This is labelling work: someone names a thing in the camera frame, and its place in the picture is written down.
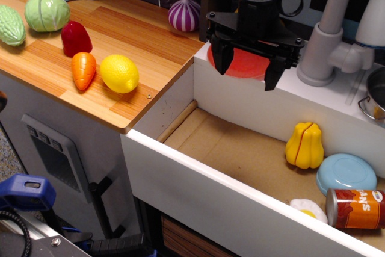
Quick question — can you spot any green toy cabbage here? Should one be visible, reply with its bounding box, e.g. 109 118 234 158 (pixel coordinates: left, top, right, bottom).
24 0 70 32

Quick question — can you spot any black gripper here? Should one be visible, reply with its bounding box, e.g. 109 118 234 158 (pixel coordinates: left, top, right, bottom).
206 0 304 91

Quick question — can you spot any black oven door handle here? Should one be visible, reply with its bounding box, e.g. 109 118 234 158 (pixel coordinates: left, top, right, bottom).
88 176 125 239

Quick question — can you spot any light blue plastic plate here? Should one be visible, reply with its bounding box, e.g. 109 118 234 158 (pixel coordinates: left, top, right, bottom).
316 153 377 196

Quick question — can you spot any toy fried egg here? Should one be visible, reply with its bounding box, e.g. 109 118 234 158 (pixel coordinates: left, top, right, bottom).
289 199 328 224

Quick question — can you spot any grey toy oven door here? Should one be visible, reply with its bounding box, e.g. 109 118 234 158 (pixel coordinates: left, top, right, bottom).
22 114 91 203

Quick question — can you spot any orange toy carrot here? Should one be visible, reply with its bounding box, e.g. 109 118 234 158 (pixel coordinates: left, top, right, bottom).
71 52 97 91

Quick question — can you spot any yellow toy lemon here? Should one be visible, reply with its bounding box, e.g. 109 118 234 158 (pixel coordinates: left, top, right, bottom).
100 54 139 94

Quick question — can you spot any yellow toy squash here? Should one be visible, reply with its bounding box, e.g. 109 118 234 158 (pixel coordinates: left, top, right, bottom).
285 122 324 169

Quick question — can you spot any silver toy pot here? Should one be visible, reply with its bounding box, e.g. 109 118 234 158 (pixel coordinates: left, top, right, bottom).
357 67 384 127

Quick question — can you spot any black cable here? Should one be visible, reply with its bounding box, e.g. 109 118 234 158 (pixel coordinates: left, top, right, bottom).
0 210 32 257

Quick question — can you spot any blue clamp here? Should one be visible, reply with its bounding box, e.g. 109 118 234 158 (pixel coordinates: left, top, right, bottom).
1 173 56 211

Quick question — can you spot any red toy pepper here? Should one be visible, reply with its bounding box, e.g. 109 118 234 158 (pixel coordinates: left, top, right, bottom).
61 21 93 57

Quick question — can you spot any green toy bitter gourd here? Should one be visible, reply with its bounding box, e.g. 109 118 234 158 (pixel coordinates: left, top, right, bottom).
1 5 26 46

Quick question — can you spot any red plastic plate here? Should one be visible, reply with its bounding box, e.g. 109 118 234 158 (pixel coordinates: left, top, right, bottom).
225 48 270 81

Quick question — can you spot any purple striped toy onion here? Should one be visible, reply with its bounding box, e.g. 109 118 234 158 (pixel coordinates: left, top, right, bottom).
168 0 200 32

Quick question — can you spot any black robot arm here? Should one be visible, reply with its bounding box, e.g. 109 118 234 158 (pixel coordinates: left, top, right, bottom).
206 0 305 91

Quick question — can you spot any toy beans can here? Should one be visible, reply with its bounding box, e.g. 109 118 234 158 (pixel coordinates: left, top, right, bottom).
326 189 384 229

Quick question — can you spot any white toy sink basin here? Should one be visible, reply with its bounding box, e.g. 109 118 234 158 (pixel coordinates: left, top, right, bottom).
121 45 384 256

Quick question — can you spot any grey toy faucet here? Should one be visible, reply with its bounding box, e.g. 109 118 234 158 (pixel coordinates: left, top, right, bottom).
297 0 384 87

